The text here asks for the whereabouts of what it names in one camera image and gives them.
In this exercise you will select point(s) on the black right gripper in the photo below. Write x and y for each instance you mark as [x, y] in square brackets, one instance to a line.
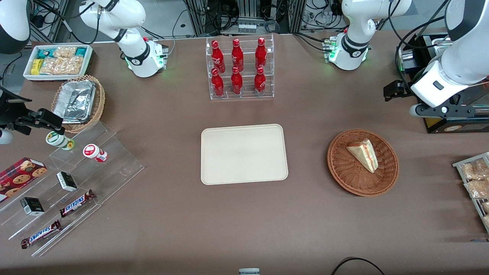
[8, 114]

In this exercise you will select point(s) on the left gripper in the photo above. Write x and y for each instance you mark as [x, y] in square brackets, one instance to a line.
[403, 87]

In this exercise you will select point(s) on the triangular sandwich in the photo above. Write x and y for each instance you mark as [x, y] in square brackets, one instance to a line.
[363, 154]

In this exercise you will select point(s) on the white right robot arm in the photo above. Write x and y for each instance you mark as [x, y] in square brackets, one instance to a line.
[130, 15]

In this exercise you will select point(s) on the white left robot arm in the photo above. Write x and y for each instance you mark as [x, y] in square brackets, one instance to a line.
[355, 23]

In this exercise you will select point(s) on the tan wicker basket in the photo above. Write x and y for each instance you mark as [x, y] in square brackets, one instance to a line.
[100, 99]

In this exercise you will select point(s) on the brown round wicker basket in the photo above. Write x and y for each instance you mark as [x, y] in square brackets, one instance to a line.
[351, 175]

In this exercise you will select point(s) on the grey metal snack tray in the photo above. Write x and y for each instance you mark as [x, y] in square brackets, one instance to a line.
[458, 165]

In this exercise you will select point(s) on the beige plastic tray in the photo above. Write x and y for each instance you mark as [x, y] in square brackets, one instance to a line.
[244, 154]

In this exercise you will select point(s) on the green label yogurt bottle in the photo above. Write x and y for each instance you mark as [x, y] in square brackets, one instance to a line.
[59, 140]

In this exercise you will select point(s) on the aluminium foil container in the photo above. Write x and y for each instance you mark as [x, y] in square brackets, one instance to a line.
[74, 101]

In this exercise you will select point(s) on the white rectangular snack bin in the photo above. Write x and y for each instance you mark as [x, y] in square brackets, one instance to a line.
[26, 74]

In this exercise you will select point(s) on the yellow snack pack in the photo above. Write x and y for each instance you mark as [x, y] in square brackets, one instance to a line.
[36, 67]

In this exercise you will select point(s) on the red cookie box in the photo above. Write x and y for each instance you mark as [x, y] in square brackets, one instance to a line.
[21, 177]

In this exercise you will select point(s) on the large clear bag of crackers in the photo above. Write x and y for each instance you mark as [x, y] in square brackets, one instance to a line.
[61, 65]

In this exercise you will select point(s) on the red label yogurt bottle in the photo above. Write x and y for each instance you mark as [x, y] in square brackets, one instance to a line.
[93, 152]

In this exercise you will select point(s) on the small black box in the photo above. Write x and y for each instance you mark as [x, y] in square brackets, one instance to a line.
[32, 206]
[67, 181]

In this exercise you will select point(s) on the teal snack pack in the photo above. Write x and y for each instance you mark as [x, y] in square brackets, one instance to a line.
[80, 51]
[45, 53]

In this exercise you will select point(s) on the black food warmer machine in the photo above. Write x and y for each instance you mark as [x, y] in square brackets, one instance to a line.
[458, 124]

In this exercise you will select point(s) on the clear acrylic stepped display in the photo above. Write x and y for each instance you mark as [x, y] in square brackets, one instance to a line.
[114, 168]

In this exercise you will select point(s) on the Snickers chocolate bar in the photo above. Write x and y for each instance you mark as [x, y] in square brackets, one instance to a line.
[41, 234]
[76, 203]

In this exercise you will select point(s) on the clear bag of fried snacks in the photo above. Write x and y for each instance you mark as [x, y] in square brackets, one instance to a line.
[477, 189]
[486, 221]
[486, 207]
[473, 170]

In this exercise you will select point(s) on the red cola bottle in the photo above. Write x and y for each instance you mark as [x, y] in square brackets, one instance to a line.
[237, 82]
[217, 57]
[237, 55]
[217, 84]
[261, 53]
[259, 82]

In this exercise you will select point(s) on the clear acrylic bottle rack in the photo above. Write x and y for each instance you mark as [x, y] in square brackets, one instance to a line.
[240, 97]

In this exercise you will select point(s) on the white connector block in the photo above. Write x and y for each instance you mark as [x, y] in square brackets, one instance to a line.
[247, 28]

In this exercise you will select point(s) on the small grey device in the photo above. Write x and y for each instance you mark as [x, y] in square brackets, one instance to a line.
[249, 271]

